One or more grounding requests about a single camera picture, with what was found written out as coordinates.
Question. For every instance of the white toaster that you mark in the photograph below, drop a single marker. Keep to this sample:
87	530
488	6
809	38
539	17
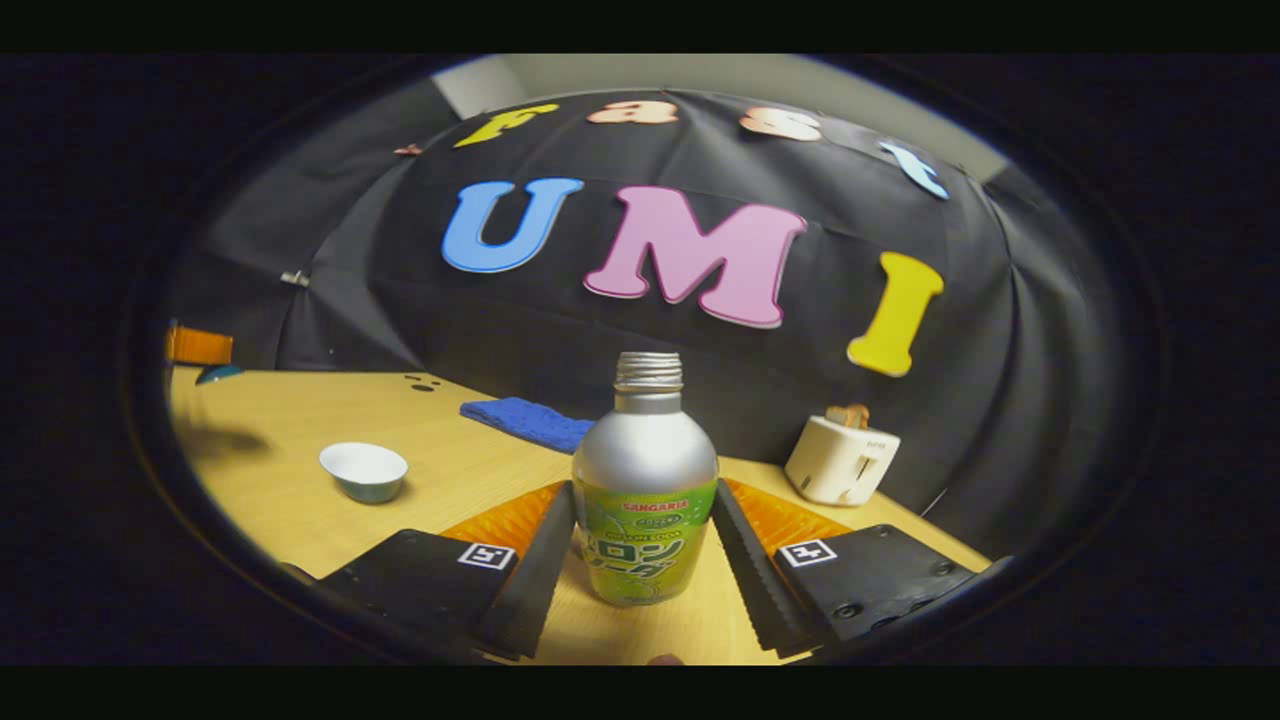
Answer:
835	460

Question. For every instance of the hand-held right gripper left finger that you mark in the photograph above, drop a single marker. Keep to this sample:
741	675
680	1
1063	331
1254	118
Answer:
540	570

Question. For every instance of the teal teacup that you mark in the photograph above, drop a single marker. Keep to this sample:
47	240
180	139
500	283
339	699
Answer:
365	470

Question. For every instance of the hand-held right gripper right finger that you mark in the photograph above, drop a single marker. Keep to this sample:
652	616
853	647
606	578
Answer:
750	580

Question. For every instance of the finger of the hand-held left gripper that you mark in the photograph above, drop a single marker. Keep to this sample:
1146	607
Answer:
200	346

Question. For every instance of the silver green label water bottle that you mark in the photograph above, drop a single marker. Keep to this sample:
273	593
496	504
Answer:
645	470

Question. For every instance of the toast slice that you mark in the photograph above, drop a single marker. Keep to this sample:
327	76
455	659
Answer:
848	415

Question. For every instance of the blue folded towel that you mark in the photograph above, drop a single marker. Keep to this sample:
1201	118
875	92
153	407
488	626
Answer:
525	420

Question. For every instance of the metal cloth clip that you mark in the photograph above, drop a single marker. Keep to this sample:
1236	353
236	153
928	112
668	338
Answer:
295	278

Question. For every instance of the teal teacup lid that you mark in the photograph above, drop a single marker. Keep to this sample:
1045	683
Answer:
220	374

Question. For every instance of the black backdrop cloth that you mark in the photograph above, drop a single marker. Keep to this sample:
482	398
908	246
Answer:
800	370

